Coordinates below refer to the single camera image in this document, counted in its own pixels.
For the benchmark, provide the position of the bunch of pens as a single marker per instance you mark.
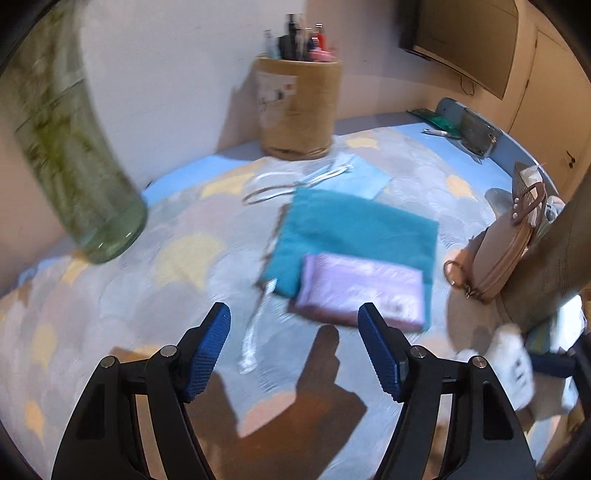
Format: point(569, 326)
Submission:
point(300, 39)

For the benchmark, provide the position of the burlap pen holder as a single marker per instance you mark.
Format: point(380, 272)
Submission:
point(298, 110)

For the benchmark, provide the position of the teal cloth pouch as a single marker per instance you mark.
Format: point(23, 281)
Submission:
point(351, 226)

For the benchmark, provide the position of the light blue face mask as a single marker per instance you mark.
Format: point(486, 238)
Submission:
point(355, 177)

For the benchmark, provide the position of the pink purse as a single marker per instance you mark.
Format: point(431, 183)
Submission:
point(501, 258)

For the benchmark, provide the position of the purple plastic packet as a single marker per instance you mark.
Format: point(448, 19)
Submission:
point(360, 286)

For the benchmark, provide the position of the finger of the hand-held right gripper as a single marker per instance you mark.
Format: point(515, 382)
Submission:
point(551, 364)

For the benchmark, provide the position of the dark wall screen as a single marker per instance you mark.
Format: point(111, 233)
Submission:
point(466, 37)

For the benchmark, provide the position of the clear plastic strip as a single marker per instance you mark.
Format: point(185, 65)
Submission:
point(249, 350)

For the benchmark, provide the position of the white tissue pack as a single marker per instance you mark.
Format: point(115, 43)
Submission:
point(510, 364)

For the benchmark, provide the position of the green flat packet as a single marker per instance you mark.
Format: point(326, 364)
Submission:
point(434, 119)

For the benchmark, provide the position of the green stemmed flower bunch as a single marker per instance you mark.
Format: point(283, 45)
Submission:
point(55, 138)

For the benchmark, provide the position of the green glass vase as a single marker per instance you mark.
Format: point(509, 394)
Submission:
point(69, 184)

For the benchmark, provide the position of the white pen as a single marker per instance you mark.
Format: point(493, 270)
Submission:
point(436, 133)

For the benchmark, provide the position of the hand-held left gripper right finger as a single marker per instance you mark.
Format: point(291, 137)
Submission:
point(378, 350)

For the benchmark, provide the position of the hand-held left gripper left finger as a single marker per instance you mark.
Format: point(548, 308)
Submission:
point(210, 350)

